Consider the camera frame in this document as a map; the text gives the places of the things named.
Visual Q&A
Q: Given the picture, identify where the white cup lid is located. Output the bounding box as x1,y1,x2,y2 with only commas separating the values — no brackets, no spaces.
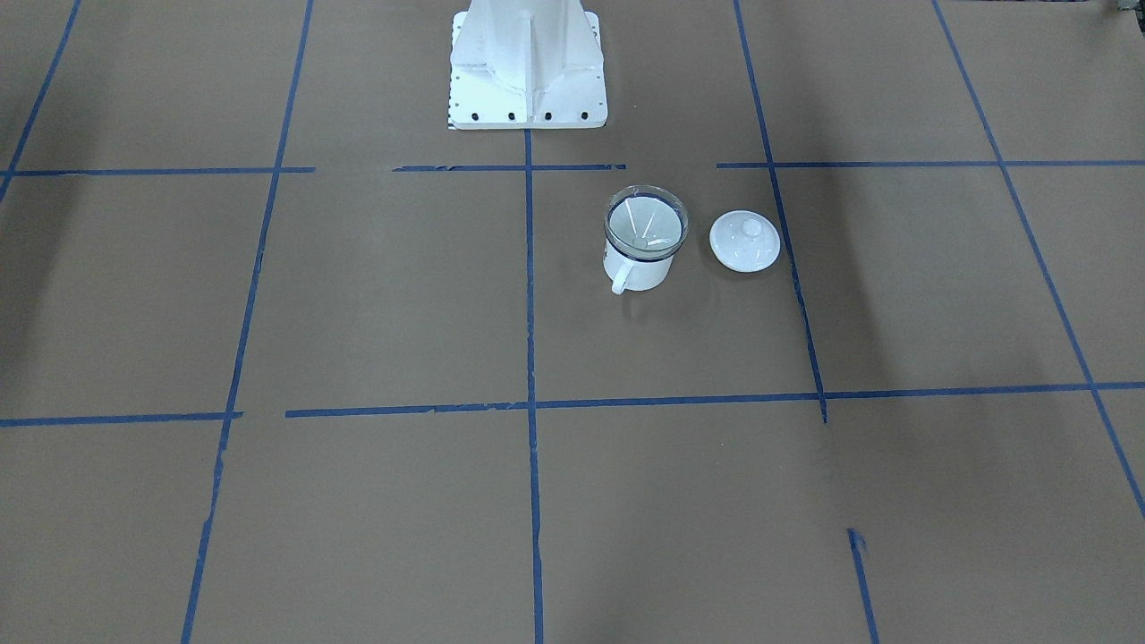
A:
708,209,782,274

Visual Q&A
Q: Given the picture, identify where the white enamel cup blue rim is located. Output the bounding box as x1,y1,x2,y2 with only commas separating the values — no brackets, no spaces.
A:
605,244,676,296

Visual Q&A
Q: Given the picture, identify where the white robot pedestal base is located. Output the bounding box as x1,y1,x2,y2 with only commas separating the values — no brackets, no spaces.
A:
447,1,609,131

